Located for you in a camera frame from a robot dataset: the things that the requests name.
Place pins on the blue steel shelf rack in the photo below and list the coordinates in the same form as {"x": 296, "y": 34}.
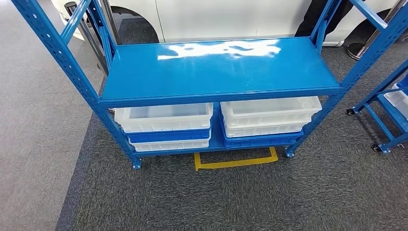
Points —
{"x": 223, "y": 70}

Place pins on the blue wheeled shelf rack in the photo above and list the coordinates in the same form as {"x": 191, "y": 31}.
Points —
{"x": 387, "y": 111}

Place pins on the white plastic bin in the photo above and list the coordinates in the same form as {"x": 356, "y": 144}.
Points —
{"x": 162, "y": 118}
{"x": 271, "y": 110}
{"x": 261, "y": 130}
{"x": 172, "y": 145}
{"x": 400, "y": 98}

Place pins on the white car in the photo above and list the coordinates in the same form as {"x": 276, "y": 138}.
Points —
{"x": 223, "y": 19}

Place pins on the grey metal pole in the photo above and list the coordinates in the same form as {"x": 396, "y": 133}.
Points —
{"x": 110, "y": 19}

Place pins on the person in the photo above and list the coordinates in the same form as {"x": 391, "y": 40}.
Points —
{"x": 318, "y": 16}

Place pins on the chrome stanchion post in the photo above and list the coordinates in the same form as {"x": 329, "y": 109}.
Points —
{"x": 71, "y": 12}
{"x": 363, "y": 47}

